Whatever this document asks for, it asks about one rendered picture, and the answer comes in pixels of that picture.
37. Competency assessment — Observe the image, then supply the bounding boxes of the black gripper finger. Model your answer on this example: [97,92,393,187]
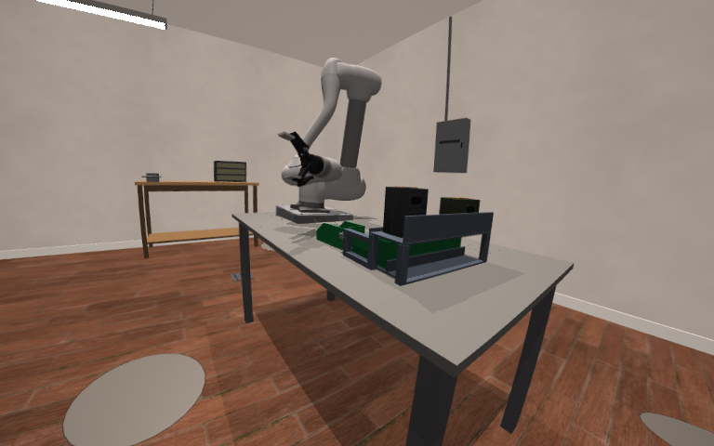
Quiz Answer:
[284,163,314,187]
[278,132,311,160]

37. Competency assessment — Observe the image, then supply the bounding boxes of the dark green tool case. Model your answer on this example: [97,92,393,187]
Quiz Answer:
[439,197,480,215]

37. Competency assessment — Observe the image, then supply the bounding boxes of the grey metal shelf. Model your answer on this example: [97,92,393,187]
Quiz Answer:
[339,212,494,286]

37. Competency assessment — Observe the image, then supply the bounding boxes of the green open-front bin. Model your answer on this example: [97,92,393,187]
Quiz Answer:
[316,221,365,250]
[439,238,461,251]
[352,238,415,269]
[414,241,440,256]

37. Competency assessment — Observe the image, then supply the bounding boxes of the dark grey case with orange latches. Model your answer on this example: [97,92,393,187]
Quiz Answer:
[383,187,429,238]

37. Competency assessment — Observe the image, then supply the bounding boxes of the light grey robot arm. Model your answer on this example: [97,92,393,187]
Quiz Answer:
[282,58,381,213]

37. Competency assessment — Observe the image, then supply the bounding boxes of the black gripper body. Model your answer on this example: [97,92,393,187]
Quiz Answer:
[300,154,324,175]

